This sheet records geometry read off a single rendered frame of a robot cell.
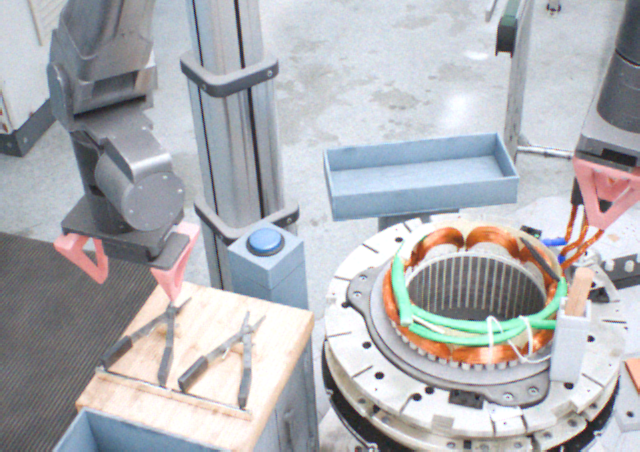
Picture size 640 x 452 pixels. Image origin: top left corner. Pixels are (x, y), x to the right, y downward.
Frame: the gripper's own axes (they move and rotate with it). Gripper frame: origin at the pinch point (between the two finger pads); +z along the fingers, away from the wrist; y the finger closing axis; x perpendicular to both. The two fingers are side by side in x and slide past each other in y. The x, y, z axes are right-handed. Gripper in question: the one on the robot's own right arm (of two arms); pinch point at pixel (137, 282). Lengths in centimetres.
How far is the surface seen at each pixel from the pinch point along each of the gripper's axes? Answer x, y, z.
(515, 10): 145, 16, 43
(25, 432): 44, -77, 117
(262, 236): 22.9, 3.2, 12.7
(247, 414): -5.6, 13.5, 9.0
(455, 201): 37.8, 24.5, 13.7
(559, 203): 73, 36, 40
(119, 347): -2.9, -2.1, 7.5
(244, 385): -3.6, 12.6, 7.2
